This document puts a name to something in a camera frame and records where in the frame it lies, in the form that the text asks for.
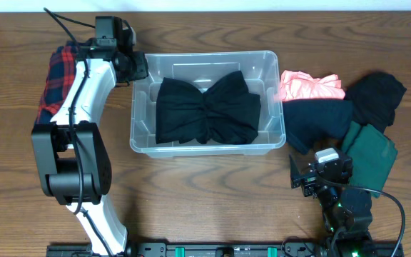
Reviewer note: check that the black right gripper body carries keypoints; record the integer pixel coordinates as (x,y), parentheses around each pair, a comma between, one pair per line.
(310,183)

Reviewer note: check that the black garment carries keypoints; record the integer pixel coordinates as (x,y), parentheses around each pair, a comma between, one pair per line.
(375,97)
(226,113)

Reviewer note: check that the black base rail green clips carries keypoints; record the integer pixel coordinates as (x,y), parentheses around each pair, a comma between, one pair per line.
(210,250)

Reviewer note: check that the red navy plaid shirt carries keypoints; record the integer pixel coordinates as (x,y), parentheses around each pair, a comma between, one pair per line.
(59,80)

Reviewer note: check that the pink folded garment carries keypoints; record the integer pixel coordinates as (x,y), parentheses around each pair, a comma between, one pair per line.
(296,85)

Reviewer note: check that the dark green garment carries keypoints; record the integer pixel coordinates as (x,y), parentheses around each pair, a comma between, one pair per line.
(372,153)

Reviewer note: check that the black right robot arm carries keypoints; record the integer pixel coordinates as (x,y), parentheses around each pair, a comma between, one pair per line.
(346,210)

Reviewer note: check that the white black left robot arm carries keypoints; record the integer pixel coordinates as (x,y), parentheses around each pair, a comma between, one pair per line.
(71,158)

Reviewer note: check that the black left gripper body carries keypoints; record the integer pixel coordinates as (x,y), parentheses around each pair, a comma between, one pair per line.
(132,65)

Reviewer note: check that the clear plastic storage bin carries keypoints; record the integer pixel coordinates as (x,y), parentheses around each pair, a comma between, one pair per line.
(260,70)

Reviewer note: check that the navy folded garment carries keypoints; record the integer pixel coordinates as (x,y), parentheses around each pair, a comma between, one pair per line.
(308,121)

